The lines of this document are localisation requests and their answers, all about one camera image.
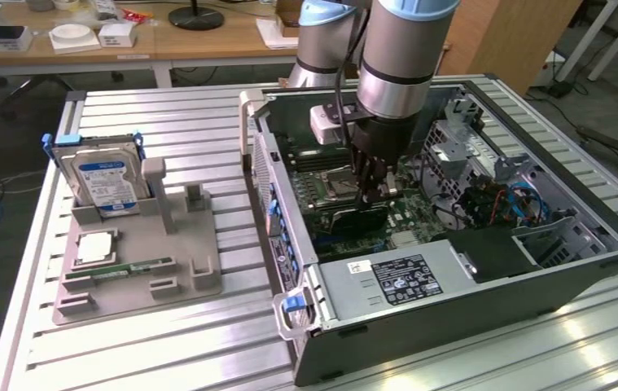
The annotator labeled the black round lamp base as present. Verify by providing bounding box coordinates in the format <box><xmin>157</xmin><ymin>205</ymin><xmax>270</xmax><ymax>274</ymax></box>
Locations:
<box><xmin>166</xmin><ymin>0</ymin><xmax>227</xmax><ymax>31</ymax></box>

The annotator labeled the black camera cable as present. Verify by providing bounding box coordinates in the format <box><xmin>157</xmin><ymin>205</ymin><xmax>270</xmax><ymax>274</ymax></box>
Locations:
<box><xmin>333</xmin><ymin>10</ymin><xmax>370</xmax><ymax>142</ymax></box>

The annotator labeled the white paper stack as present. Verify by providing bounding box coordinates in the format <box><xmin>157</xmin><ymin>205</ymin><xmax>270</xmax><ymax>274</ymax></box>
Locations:
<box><xmin>256</xmin><ymin>17</ymin><xmax>301</xmax><ymax>51</ymax></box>

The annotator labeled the white box with dark lid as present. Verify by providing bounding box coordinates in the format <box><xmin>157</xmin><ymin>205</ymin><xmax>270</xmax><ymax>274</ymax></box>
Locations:
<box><xmin>0</xmin><ymin>24</ymin><xmax>34</xmax><ymax>53</ymax></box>

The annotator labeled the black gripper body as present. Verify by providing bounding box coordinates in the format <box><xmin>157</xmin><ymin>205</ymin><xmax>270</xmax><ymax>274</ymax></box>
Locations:
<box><xmin>350</xmin><ymin>116</ymin><xmax>414</xmax><ymax>162</ymax></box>

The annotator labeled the red disk wire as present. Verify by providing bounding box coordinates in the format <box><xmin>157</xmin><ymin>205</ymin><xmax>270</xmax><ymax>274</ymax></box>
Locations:
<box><xmin>495</xmin><ymin>185</ymin><xmax>511</xmax><ymax>223</ymax></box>

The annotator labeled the black installed RAM stick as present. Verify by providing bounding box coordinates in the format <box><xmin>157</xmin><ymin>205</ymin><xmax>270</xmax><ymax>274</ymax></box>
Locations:
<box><xmin>313</xmin><ymin>197</ymin><xmax>364</xmax><ymax>219</ymax></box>

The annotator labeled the blue disk wire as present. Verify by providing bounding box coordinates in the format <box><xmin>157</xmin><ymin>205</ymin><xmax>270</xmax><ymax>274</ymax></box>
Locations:
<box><xmin>508</xmin><ymin>182</ymin><xmax>556</xmax><ymax>224</ymax></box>

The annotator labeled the wooden desk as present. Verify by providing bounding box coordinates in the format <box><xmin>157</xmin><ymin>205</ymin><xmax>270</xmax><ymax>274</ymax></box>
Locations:
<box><xmin>0</xmin><ymin>0</ymin><xmax>452</xmax><ymax>78</ymax></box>

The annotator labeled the black plastic air shroud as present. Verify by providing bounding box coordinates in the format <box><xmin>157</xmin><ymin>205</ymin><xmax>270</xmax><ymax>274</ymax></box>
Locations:
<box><xmin>446</xmin><ymin>226</ymin><xmax>543</xmax><ymax>285</ymax></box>

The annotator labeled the hard disk in blue caddy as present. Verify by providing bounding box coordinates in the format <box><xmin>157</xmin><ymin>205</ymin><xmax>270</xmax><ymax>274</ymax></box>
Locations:
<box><xmin>39</xmin><ymin>132</ymin><xmax>149</xmax><ymax>221</ymax></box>

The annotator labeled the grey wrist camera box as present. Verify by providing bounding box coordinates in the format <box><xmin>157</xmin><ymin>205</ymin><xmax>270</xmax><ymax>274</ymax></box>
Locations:
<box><xmin>310</xmin><ymin>104</ymin><xmax>357</xmax><ymax>145</ymax></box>

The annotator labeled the CPU socket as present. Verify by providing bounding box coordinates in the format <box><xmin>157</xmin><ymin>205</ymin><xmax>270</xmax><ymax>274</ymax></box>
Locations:
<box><xmin>324</xmin><ymin>167</ymin><xmax>364</xmax><ymax>197</ymax></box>

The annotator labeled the grey printed parts rack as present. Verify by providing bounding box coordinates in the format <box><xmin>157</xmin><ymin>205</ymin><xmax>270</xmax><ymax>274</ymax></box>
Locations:
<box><xmin>51</xmin><ymin>157</ymin><xmax>225</xmax><ymax>327</ymax></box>

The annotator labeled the graphics card with metal bracket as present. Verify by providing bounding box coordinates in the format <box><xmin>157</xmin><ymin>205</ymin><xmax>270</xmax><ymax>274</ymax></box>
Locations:
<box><xmin>317</xmin><ymin>201</ymin><xmax>390</xmax><ymax>245</ymax></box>

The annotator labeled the green motherboard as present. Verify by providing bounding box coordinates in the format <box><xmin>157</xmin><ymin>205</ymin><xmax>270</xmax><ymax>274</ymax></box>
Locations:
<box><xmin>286</xmin><ymin>134</ymin><xmax>452</xmax><ymax>264</ymax></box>

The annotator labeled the wooden cabinet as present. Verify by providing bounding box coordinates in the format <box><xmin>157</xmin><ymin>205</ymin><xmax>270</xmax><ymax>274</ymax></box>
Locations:
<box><xmin>433</xmin><ymin>0</ymin><xmax>585</xmax><ymax>89</ymax></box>

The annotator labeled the open black PC case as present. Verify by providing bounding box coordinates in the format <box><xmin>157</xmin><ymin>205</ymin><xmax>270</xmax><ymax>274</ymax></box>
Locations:
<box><xmin>237</xmin><ymin>79</ymin><xmax>618</xmax><ymax>388</ymax></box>

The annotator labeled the black power connector bundle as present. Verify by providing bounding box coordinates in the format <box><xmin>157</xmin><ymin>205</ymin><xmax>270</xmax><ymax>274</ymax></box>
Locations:
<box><xmin>458</xmin><ymin>182</ymin><xmax>511</xmax><ymax>228</ymax></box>

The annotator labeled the green RAM stick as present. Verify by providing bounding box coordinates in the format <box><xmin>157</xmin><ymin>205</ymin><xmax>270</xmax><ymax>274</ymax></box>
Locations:
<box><xmin>67</xmin><ymin>256</ymin><xmax>175</xmax><ymax>282</ymax></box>

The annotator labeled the perforated metal drive cage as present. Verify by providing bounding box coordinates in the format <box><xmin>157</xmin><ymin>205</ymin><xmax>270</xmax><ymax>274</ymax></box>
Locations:
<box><xmin>422</xmin><ymin>117</ymin><xmax>505</xmax><ymax>209</ymax></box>

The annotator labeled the black power adapter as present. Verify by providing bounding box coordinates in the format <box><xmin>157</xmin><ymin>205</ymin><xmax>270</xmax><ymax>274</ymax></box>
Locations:
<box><xmin>547</xmin><ymin>80</ymin><xmax>575</xmax><ymax>99</ymax></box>

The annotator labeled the brown cardboard box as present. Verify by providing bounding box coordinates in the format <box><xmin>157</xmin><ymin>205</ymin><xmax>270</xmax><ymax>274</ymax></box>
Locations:
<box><xmin>274</xmin><ymin>0</ymin><xmax>305</xmax><ymax>38</ymax></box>

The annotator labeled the grey power supply unit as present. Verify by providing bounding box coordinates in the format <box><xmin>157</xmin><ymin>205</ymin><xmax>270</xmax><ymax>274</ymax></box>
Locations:
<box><xmin>317</xmin><ymin>239</ymin><xmax>485</xmax><ymax>322</ymax></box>

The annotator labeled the grey metal disk bay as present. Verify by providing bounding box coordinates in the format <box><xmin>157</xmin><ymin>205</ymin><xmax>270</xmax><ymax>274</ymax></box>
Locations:
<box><xmin>512</xmin><ymin>215</ymin><xmax>612</xmax><ymax>270</ymax></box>

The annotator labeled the silver CPU chip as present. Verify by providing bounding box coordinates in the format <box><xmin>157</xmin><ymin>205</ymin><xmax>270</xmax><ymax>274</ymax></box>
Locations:
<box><xmin>77</xmin><ymin>235</ymin><xmax>115</xmax><ymax>264</ymax></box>

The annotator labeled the red packet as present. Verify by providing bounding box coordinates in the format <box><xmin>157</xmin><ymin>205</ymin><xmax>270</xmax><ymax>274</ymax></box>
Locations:
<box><xmin>122</xmin><ymin>11</ymin><xmax>157</xmax><ymax>25</ymax></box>

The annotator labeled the white round holder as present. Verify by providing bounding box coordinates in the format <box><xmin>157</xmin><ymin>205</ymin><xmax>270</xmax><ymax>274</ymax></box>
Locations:
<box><xmin>47</xmin><ymin>23</ymin><xmax>103</xmax><ymax>55</ymax></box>

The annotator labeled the small white labelled box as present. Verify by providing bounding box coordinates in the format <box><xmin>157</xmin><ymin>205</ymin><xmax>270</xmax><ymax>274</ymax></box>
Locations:
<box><xmin>97</xmin><ymin>23</ymin><xmax>139</xmax><ymax>49</ymax></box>

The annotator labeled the white table frame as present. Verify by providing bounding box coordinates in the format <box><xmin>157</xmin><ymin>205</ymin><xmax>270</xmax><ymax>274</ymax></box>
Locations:
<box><xmin>556</xmin><ymin>0</ymin><xmax>618</xmax><ymax>112</ymax></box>

